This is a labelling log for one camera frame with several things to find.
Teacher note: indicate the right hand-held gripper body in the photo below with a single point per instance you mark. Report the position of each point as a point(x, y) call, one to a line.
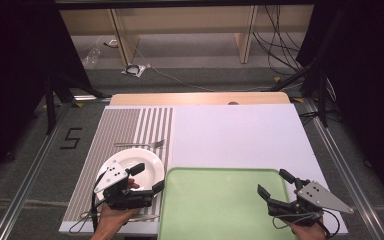
point(316, 196)

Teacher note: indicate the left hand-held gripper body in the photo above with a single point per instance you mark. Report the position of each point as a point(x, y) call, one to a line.
point(113, 176)

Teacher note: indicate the white plate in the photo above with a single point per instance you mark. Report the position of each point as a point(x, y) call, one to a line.
point(153, 166)

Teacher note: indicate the silver fork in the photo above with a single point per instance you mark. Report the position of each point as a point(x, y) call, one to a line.
point(130, 144)

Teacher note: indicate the green tray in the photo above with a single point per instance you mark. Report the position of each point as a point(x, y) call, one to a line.
point(213, 206)

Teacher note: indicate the person's right hand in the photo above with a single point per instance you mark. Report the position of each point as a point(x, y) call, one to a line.
point(311, 233)

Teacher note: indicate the person's left hand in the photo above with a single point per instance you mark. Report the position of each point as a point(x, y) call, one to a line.
point(111, 223)

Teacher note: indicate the striped grey placemat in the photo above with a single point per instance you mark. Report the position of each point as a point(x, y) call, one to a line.
point(120, 126)

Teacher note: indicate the white table board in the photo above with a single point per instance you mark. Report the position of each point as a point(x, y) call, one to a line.
point(240, 140)

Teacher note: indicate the black metal stand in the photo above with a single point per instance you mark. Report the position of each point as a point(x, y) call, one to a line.
point(322, 100)
point(50, 110)

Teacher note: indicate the wooden table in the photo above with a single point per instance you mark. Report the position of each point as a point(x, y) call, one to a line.
point(196, 99)

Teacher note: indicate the clear plastic bottle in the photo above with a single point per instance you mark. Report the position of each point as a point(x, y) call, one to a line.
point(92, 56)

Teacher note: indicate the black curtain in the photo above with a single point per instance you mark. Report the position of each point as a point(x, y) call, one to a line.
point(370, 83)
point(13, 83)

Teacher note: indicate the wooden background desk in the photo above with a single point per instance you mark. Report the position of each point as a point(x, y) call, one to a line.
point(186, 20)

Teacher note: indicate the metal floor rail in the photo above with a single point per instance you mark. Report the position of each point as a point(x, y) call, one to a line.
point(346, 180)
point(30, 180)

